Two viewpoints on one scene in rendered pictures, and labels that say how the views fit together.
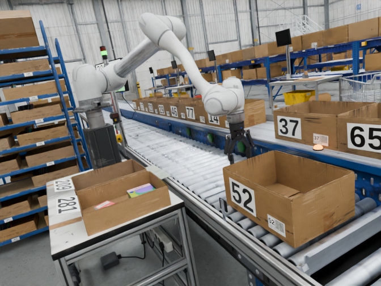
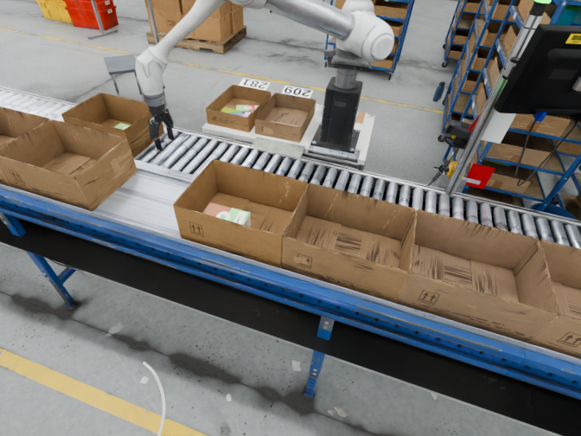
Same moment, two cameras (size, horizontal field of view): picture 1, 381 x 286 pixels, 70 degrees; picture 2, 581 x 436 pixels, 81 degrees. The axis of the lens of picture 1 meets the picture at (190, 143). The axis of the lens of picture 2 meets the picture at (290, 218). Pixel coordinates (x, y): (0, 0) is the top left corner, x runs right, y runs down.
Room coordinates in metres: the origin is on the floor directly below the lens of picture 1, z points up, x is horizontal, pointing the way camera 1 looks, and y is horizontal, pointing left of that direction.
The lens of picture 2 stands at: (2.80, -0.97, 1.83)
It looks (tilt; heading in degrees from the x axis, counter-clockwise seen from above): 44 degrees down; 130
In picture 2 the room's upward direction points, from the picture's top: 4 degrees clockwise
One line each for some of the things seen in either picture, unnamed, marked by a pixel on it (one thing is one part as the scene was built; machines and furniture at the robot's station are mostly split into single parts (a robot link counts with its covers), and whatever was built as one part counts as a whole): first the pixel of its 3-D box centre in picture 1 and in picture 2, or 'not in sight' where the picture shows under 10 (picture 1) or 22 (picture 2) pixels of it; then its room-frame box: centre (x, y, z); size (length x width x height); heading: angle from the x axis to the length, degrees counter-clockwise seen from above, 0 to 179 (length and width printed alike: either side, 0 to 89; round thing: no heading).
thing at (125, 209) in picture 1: (122, 198); (240, 106); (1.21, 0.37, 0.80); 0.38 x 0.28 x 0.10; 115
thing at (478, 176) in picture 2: not in sight; (471, 175); (2.57, 0.67, 0.85); 0.16 x 0.01 x 0.13; 24
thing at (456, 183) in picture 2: (116, 109); (480, 128); (2.52, 0.62, 1.11); 0.12 x 0.05 x 0.88; 24
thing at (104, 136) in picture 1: (103, 149); (340, 112); (1.81, 0.60, 0.91); 0.26 x 0.26 x 0.33; 27
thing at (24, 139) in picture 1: (44, 133); (530, 106); (2.59, 1.36, 0.99); 0.40 x 0.30 x 0.10; 111
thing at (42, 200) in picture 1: (61, 190); (483, 187); (2.59, 1.37, 0.39); 0.40 x 0.30 x 0.10; 114
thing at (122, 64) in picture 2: not in sight; (137, 82); (-0.86, 0.67, 0.21); 0.50 x 0.42 x 0.44; 70
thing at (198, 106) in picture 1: (208, 110); (348, 239); (2.44, -0.21, 0.96); 0.39 x 0.29 x 0.17; 24
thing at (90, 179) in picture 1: (109, 180); (286, 116); (1.48, 0.50, 0.80); 0.38 x 0.28 x 0.10; 116
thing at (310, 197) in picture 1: (282, 189); (116, 124); (0.96, -0.32, 0.83); 0.39 x 0.29 x 0.17; 23
